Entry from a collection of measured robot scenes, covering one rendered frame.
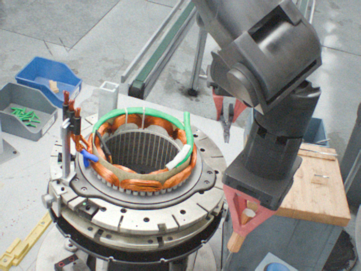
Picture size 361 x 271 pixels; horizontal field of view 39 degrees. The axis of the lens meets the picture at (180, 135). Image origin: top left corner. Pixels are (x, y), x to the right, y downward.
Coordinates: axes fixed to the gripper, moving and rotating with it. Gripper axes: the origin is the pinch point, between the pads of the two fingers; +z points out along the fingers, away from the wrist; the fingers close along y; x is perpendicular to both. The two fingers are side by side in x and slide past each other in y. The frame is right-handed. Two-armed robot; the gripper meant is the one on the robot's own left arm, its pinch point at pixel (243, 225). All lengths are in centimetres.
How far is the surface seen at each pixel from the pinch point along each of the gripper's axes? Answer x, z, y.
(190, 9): -77, 27, -153
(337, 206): 9.8, 13.5, -34.5
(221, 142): -26, 36, -76
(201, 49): -88, 64, -207
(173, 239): -11.6, 17.5, -10.5
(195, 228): -9.7, 16.9, -14.7
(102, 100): -35.4, 5.8, -21.8
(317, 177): 4.4, 11.5, -37.6
